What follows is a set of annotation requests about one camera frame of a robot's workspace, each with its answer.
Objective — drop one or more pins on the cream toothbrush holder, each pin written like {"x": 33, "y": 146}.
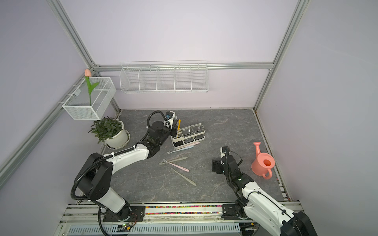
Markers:
{"x": 189, "y": 135}

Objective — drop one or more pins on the yellow toothbrush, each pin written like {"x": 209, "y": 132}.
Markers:
{"x": 179, "y": 124}

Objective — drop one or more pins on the light blue toothbrush near holder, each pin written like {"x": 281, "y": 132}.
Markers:
{"x": 181, "y": 149}

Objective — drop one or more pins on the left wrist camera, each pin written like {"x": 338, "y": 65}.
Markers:
{"x": 170, "y": 117}

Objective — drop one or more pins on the white mesh box basket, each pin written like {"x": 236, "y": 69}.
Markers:
{"x": 82, "y": 105}

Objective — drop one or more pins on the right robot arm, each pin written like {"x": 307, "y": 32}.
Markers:
{"x": 254, "y": 203}

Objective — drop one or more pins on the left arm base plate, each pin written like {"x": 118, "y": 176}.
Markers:
{"x": 129, "y": 214}

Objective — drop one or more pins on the potted green plant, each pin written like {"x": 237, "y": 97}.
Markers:
{"x": 110, "y": 131}

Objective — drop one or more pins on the white vent grille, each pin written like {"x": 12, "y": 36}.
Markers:
{"x": 173, "y": 229}

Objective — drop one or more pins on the pink watering can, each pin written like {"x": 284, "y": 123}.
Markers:
{"x": 263, "y": 163}

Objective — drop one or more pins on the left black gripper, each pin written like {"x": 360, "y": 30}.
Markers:
{"x": 174, "y": 131}

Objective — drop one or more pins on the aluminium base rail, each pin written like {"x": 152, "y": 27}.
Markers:
{"x": 150, "y": 213}

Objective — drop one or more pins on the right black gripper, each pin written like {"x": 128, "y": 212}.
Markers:
{"x": 217, "y": 165}

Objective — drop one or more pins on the pink toothbrush middle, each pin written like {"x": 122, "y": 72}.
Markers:
{"x": 179, "y": 167}

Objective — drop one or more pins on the white wire wall basket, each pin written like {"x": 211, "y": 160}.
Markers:
{"x": 164, "y": 76}

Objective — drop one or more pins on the pink toothbrush near holder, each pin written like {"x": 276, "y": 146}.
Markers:
{"x": 188, "y": 145}

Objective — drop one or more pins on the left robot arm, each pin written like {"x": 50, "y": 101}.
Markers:
{"x": 94, "y": 179}

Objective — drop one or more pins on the artificial pink tulip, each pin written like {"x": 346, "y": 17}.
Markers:
{"x": 90, "y": 86}

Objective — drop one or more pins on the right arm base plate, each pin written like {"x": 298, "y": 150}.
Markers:
{"x": 233, "y": 211}

